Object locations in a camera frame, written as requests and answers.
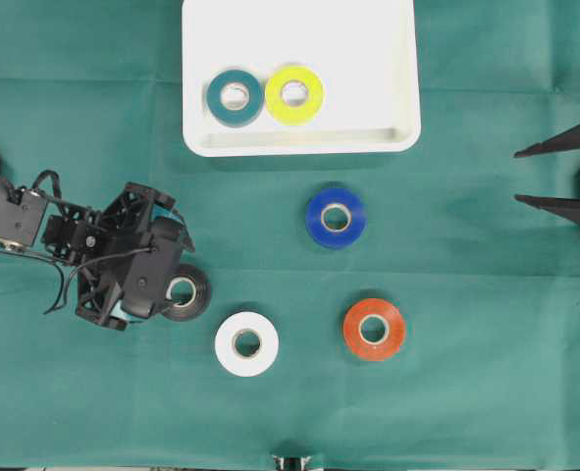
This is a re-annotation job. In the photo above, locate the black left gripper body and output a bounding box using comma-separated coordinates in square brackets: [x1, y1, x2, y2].
[41, 183, 176, 331]

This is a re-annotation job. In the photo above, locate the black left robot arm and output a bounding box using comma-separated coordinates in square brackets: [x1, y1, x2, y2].
[0, 170, 211, 331]

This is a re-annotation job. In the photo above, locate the black camera cable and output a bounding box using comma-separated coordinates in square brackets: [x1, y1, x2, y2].
[0, 169, 153, 316]

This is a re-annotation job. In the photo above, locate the black tape roll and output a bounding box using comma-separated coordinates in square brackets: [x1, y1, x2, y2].
[161, 264, 211, 322]

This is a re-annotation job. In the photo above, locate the yellow tape roll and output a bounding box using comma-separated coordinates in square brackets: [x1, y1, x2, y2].
[265, 65, 324, 126]

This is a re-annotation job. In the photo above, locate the orange tape roll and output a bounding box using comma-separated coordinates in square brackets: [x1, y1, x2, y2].
[342, 297, 406, 362]

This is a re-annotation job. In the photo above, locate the white plastic case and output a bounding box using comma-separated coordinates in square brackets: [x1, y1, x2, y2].
[182, 1, 421, 157]

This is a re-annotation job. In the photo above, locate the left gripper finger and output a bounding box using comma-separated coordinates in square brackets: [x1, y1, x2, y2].
[154, 205, 195, 253]
[110, 301, 145, 324]

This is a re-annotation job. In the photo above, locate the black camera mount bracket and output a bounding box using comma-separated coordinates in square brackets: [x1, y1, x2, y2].
[273, 455, 312, 471]

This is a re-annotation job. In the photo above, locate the green tape roll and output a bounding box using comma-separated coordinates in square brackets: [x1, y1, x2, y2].
[205, 69, 264, 128]

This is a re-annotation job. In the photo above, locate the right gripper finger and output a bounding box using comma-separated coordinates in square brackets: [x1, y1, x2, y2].
[514, 125, 580, 158]
[514, 194, 580, 227]

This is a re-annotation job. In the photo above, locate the white tape roll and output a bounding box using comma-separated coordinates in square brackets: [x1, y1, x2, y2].
[214, 311, 280, 378]

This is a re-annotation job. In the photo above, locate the blue tape roll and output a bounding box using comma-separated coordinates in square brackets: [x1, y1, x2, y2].
[305, 187, 366, 249]

